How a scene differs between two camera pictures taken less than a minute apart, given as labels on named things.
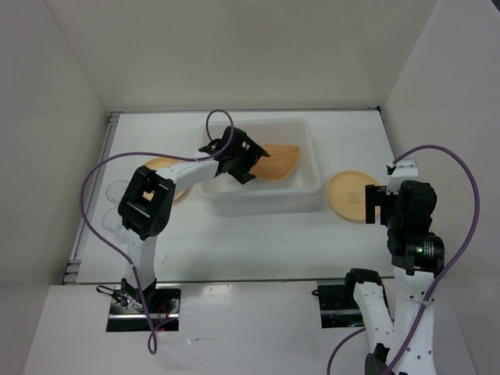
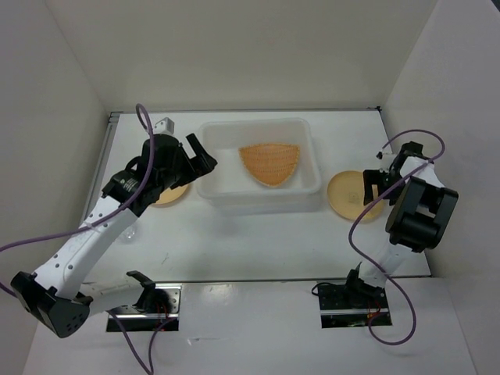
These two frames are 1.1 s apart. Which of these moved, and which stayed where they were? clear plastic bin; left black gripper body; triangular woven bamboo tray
Moved: left black gripper body
Stayed: triangular woven bamboo tray; clear plastic bin
